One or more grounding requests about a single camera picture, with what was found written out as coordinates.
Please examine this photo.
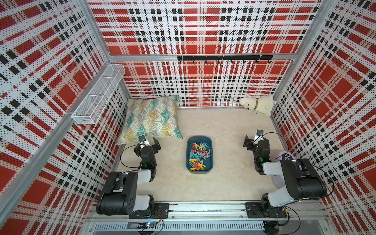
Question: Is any grey clothespin top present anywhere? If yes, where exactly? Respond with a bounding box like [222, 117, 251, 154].
[197, 152, 207, 159]

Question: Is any teal plastic storage box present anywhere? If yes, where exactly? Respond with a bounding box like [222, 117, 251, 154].
[186, 136, 214, 174]

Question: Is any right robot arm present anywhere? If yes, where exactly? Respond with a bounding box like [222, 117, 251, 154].
[243, 136, 327, 210]

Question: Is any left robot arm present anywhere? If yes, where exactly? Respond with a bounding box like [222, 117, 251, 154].
[96, 135, 161, 218]

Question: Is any patterned cushion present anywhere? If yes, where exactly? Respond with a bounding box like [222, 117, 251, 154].
[117, 95, 183, 145]

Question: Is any white plush dog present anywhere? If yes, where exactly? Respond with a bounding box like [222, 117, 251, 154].
[239, 96, 277, 117]

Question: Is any green circuit board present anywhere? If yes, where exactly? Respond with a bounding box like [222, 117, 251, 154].
[137, 221, 155, 230]

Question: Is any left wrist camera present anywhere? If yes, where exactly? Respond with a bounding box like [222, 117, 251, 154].
[139, 135, 150, 148]

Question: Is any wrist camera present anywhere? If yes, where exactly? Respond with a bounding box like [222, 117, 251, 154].
[253, 129, 264, 145]
[139, 135, 150, 148]

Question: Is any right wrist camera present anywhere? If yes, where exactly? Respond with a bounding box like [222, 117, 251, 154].
[253, 129, 264, 145]

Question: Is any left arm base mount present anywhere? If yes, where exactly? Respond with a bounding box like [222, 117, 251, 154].
[129, 194, 170, 219]

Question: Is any white wire mesh shelf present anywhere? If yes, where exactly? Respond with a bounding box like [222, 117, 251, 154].
[72, 64, 125, 125]

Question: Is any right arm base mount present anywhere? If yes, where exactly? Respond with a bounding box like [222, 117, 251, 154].
[245, 193, 288, 218]

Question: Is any aluminium front rail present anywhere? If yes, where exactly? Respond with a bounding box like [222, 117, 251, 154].
[85, 200, 330, 221]

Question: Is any black hook rail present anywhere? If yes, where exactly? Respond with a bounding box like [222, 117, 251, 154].
[177, 55, 273, 62]

